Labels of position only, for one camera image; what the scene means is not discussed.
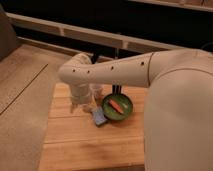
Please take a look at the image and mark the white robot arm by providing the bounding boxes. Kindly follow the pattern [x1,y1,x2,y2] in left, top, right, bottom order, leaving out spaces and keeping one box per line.
[59,49,213,171]

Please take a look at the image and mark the wooden table top board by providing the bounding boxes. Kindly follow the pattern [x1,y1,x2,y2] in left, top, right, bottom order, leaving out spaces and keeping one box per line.
[39,83,147,171]

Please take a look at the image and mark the blue sponge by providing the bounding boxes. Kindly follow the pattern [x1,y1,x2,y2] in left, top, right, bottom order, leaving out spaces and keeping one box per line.
[92,107,107,126]

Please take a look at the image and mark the orange carrot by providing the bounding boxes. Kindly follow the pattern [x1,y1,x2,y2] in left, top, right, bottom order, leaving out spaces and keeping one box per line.
[109,100,123,114]

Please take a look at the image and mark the white rectangular eraser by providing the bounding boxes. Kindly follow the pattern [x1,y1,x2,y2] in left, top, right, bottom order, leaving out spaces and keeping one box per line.
[90,104,98,112]

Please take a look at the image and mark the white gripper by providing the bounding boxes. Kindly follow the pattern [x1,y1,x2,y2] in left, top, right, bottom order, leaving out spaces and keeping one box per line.
[69,84,92,113]

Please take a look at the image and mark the translucent plastic cup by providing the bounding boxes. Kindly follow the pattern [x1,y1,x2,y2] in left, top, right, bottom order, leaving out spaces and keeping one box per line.
[91,84,103,99]

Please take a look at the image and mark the white shelf rail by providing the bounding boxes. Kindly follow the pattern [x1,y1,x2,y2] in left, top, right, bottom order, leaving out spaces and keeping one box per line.
[5,12,188,54]

